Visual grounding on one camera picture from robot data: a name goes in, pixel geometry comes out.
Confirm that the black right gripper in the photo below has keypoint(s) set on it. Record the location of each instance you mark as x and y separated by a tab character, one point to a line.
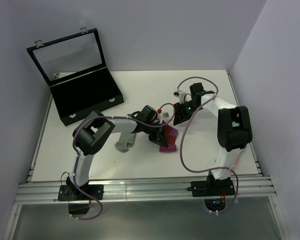
180	115

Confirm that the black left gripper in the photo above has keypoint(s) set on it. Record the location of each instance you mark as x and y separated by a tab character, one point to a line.
159	137

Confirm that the maroon sock with orange cuff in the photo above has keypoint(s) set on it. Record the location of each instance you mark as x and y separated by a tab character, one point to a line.
171	135

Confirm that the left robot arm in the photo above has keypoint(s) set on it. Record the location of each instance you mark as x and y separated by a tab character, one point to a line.
91	135

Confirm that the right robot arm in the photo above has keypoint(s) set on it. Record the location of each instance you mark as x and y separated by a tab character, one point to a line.
234	129

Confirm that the grey-green ankle sock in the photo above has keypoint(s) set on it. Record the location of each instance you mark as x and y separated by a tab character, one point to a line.
125	142

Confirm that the pink patterned sock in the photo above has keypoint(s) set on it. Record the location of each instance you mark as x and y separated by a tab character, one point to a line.
237	160

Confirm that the black display case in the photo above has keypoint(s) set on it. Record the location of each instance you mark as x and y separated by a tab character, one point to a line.
76	72

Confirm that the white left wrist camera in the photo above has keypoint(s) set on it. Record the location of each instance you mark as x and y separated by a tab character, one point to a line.
161	115

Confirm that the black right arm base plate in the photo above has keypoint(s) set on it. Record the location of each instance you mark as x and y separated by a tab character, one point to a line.
207	188

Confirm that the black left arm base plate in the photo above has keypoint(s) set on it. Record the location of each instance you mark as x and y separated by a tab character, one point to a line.
67	195

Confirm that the aluminium frame rail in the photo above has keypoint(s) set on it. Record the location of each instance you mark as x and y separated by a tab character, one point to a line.
140	190

